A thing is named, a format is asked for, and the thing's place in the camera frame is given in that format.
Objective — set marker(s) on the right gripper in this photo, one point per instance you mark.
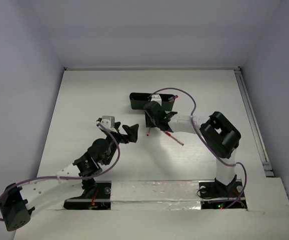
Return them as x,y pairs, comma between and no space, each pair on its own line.
149,122

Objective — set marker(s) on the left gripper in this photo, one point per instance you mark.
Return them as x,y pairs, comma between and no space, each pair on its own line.
121,133

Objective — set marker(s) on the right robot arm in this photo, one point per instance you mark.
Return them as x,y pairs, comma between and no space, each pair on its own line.
216,132

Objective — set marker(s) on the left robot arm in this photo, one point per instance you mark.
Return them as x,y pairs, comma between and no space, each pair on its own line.
21,201

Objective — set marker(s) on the red gel pen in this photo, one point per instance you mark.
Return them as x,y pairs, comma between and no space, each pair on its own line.
174,138

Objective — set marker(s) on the black desk organizer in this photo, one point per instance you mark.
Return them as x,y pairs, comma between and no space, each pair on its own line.
138,100

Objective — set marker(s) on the red clip clear pen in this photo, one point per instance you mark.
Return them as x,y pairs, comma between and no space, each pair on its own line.
172,99

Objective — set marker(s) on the silver foil strip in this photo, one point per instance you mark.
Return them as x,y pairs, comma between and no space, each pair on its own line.
169,195

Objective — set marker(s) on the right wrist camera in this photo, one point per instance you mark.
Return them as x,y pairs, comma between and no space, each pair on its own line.
156,98

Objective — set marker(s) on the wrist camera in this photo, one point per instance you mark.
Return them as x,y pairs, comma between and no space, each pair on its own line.
108,122
156,98

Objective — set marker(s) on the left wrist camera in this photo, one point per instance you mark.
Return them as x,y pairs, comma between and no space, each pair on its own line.
108,122

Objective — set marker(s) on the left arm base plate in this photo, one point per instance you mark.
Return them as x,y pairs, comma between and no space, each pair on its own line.
100,200

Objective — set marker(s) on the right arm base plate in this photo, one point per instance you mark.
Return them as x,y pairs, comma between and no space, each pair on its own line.
215,197

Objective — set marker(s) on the aluminium side rail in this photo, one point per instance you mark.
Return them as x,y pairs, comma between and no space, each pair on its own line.
266,164

